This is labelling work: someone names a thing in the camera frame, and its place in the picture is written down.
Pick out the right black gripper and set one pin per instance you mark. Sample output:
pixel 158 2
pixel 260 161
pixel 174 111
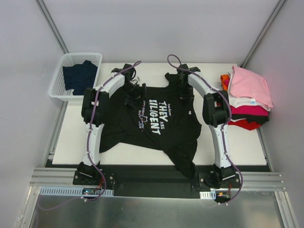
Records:
pixel 184 91

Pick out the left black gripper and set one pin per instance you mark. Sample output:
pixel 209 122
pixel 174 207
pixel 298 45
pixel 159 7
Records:
pixel 137 92

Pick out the white t shirt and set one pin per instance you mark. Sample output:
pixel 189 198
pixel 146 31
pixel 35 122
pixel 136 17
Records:
pixel 246 88

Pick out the red t shirt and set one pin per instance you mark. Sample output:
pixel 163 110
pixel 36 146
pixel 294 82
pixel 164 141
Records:
pixel 245 124

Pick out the magenta t shirt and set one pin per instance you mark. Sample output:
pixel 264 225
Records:
pixel 247 110

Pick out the white plastic laundry basket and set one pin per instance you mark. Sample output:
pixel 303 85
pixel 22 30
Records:
pixel 57 87

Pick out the pink t shirt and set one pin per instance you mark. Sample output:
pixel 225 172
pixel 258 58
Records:
pixel 245 83

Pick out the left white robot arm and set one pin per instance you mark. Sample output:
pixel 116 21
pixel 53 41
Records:
pixel 94 107

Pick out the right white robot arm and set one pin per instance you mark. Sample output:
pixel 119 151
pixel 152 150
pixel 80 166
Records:
pixel 216 114

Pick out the navy blue t shirt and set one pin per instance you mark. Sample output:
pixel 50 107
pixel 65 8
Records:
pixel 79 77

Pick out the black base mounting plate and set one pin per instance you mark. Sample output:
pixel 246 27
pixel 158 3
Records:
pixel 154 181

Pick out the right white cable duct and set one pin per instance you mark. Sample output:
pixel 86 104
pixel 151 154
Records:
pixel 208 195

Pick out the white cable duct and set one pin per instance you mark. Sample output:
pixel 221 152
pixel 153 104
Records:
pixel 208 195
pixel 74 191

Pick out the aluminium frame rail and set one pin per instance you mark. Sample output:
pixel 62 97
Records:
pixel 255 181

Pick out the left white cable duct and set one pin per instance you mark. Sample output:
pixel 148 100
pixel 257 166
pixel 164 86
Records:
pixel 74 191

